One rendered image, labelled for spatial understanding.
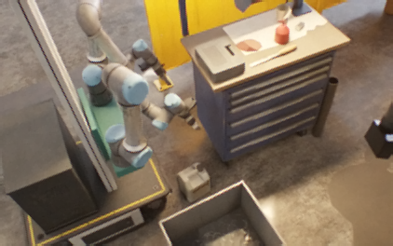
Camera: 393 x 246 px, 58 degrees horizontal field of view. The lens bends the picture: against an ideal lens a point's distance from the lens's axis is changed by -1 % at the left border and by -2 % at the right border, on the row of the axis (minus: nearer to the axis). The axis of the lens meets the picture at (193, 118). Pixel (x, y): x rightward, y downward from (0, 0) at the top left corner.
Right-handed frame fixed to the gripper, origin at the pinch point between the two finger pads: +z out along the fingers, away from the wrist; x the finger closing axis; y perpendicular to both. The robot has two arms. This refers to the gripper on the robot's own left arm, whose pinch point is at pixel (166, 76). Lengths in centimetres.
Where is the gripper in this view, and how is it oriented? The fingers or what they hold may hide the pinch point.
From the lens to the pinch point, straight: 237.0
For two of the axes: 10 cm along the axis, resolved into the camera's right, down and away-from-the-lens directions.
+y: 8.3, -5.4, -1.5
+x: -2.8, -6.3, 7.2
